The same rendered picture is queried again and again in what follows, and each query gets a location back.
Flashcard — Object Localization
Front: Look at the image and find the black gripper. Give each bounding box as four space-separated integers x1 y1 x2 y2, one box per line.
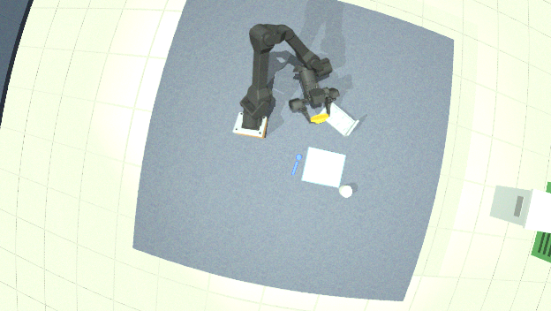
289 79 339 124

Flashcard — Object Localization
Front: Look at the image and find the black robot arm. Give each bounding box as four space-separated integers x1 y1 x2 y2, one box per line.
239 24 333 131

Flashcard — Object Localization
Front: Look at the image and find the yellow plate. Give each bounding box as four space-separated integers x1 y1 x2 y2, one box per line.
310 113 328 123

